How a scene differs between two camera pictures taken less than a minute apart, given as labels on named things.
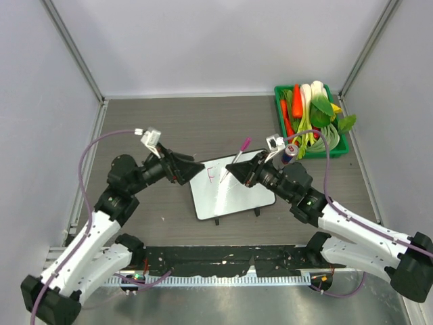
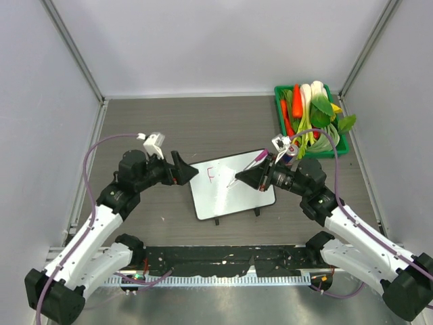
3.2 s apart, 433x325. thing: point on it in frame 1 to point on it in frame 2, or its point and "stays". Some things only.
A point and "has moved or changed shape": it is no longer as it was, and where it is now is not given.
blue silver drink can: x=290 y=151 stays
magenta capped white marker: x=243 y=148 has moved or changed shape
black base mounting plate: x=235 y=261 stays
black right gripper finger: x=248 y=164 to x=253 y=174
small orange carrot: x=287 y=119 stays
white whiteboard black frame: x=212 y=199 stays
